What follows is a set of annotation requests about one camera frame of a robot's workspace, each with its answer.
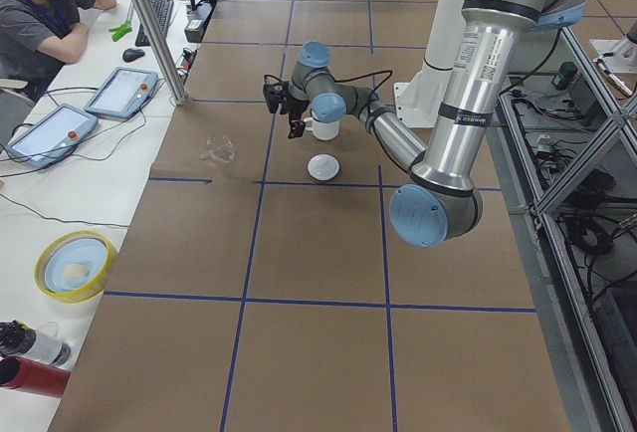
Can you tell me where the black computer mouse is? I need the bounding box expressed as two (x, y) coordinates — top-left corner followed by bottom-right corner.
(121, 48), (145, 63)

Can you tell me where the teach pendant tablet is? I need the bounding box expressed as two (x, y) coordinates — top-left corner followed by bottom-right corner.
(84, 67), (158, 119)
(6, 104), (99, 169)

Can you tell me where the seated person in grey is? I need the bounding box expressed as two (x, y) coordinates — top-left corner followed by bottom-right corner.
(1, 0), (116, 102)

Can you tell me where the black pendant cable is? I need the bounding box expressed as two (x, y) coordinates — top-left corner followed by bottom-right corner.
(0, 88), (173, 229)

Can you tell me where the black keyboard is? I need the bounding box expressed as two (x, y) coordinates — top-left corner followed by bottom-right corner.
(134, 0), (176, 48)

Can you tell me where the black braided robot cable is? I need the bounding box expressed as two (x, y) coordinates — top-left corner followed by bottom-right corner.
(263, 69), (394, 119)

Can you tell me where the aluminium frame rack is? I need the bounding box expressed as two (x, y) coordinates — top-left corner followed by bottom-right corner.
(490, 29), (636, 431)

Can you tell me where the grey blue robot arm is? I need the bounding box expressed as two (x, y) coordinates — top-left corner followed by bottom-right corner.
(269, 0), (585, 247)

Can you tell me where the green handled tool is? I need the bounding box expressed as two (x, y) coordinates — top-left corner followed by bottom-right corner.
(108, 4), (134, 42)

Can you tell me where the white enamel mug blue rim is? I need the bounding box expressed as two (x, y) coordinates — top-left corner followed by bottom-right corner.
(304, 116), (340, 141)

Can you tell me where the far teach pendant tablet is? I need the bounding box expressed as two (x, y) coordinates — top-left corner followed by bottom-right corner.
(84, 67), (158, 119)

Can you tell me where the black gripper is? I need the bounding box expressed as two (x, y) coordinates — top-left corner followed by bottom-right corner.
(286, 96), (308, 139)

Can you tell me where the grey aluminium frame post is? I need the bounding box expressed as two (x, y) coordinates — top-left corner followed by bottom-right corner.
(131, 0), (187, 106)

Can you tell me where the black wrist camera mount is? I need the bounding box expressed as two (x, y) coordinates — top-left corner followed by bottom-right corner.
(263, 74), (289, 114)

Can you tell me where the clear bottle black cap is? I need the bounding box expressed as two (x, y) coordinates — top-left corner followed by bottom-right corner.
(1, 320), (71, 366)

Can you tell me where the near teach pendant tablet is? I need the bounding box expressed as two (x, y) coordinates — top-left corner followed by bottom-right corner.
(6, 104), (99, 169)

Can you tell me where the red cylinder bottle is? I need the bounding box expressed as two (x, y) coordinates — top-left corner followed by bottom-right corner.
(1, 356), (71, 398)

